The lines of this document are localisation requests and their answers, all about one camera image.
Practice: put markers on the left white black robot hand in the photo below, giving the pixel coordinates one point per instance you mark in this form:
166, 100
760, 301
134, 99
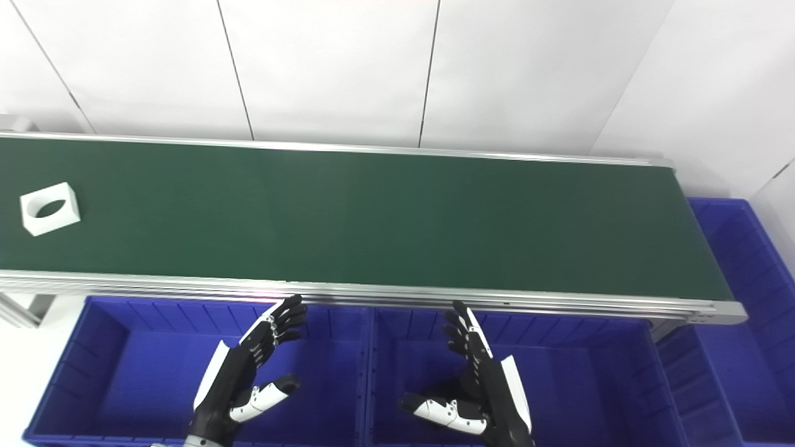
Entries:
233, 379

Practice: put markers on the green conveyor belt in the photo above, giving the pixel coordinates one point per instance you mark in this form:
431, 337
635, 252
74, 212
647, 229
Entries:
435, 297
385, 217

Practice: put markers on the white block with round hole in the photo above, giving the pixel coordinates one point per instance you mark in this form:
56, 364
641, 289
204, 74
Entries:
57, 226

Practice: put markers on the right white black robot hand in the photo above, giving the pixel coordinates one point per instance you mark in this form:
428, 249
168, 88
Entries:
490, 388

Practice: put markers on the aluminium conveyor leg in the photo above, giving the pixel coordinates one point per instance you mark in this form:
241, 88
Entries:
22, 309

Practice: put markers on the blue plastic bin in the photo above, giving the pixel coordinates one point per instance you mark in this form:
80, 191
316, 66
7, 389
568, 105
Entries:
590, 379
149, 379
745, 347

